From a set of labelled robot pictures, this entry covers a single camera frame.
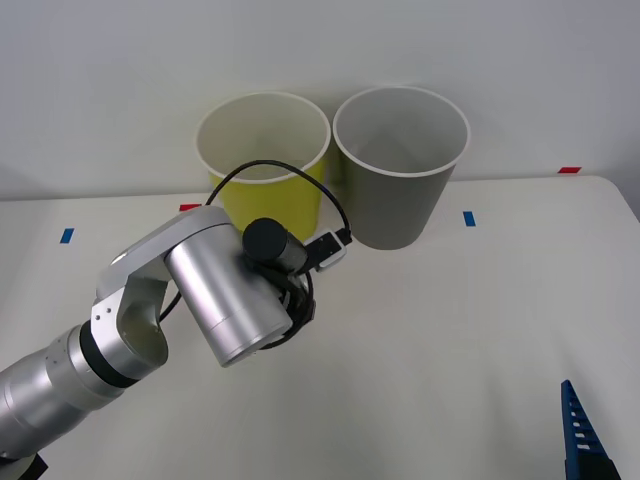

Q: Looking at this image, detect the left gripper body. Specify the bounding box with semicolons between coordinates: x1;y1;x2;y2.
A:
282;278;320;330

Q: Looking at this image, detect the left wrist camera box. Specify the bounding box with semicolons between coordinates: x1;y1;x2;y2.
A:
303;229;349;274

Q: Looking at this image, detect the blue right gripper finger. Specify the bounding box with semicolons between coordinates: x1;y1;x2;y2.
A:
559;379;622;480

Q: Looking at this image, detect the yellow-green plastic bin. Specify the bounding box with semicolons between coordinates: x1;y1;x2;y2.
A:
193;90;333;244

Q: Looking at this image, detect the grey plastic bin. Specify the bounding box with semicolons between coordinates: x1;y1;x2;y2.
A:
332;85;472;251

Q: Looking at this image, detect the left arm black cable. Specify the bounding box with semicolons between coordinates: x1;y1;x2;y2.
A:
159;159;354;351

